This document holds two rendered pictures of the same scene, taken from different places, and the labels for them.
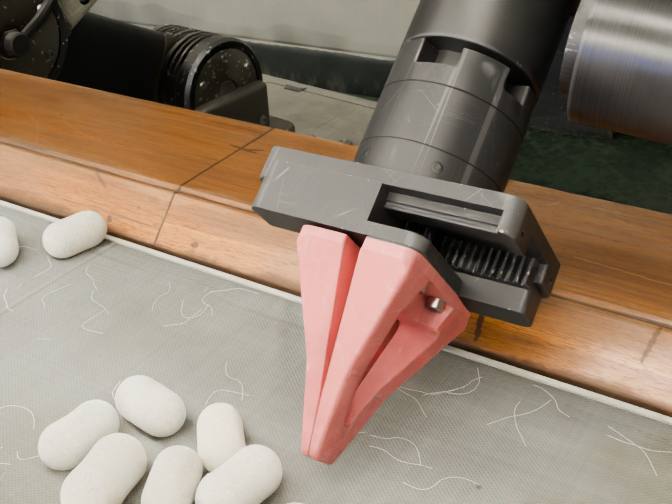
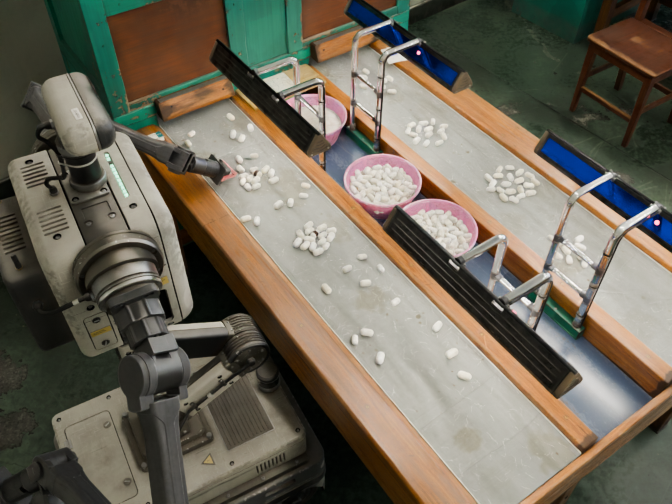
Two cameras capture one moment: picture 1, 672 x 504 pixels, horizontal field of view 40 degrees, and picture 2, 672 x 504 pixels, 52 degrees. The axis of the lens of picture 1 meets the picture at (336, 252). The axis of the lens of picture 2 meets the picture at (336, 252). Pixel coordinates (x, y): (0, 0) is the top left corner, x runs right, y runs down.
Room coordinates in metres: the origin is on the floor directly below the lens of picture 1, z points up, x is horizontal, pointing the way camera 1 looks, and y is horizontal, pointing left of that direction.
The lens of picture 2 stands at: (1.82, 0.96, 2.36)
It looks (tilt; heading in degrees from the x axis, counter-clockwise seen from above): 48 degrees down; 200
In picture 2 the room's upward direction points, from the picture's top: straight up
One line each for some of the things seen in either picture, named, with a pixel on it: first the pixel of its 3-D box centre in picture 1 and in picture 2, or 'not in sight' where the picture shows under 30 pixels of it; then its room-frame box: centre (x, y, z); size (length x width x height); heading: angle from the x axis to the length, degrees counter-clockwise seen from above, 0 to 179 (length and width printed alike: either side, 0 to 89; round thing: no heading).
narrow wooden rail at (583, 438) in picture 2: not in sight; (372, 239); (0.32, 0.54, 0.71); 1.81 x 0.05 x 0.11; 55
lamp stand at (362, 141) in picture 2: not in sight; (384, 90); (-0.22, 0.40, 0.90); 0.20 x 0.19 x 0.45; 55
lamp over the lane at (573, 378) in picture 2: not in sight; (474, 289); (0.73, 0.92, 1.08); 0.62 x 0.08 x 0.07; 55
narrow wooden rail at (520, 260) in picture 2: not in sight; (448, 200); (0.06, 0.73, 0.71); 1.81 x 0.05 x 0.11; 55
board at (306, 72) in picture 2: not in sight; (281, 86); (-0.28, -0.04, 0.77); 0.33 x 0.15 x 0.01; 145
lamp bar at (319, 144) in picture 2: not in sight; (265, 92); (0.17, 0.12, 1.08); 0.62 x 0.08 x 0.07; 55
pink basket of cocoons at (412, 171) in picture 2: not in sight; (382, 189); (0.10, 0.50, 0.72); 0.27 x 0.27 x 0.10
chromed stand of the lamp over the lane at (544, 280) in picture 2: not in sight; (488, 320); (0.66, 0.97, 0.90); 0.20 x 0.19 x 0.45; 55
